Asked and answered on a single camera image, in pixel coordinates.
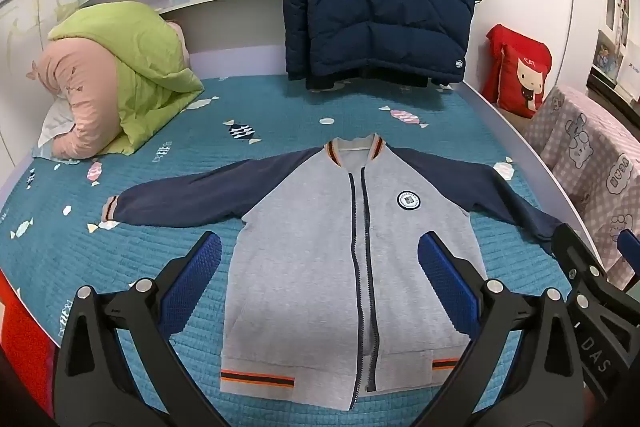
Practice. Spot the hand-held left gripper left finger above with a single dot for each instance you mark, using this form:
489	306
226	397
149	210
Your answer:
192	277

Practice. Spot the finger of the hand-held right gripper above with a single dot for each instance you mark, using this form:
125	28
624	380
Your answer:
630	257
575	252

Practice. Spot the pink pillow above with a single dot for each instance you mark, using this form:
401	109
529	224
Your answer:
85	92

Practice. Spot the grey jacket with navy sleeves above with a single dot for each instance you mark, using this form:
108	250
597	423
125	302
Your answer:
300	257

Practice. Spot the teal candy print bedspread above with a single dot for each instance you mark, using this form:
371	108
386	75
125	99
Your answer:
150	187

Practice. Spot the green quilt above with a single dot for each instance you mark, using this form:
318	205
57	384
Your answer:
145	62

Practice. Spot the colourful picture book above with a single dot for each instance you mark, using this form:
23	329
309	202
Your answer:
606	56

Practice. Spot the black garment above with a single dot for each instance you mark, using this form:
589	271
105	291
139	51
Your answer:
360	78

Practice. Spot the pink checked bear blanket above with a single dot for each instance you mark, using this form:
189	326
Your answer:
590	157

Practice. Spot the red cartoon cushion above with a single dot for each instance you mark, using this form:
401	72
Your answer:
520	67

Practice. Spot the white pillow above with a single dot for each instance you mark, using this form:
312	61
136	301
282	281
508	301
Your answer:
55	122

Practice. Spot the red bed rail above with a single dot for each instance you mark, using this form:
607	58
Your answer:
25	347

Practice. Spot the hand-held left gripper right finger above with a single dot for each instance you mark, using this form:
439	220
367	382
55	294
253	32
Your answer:
445	277

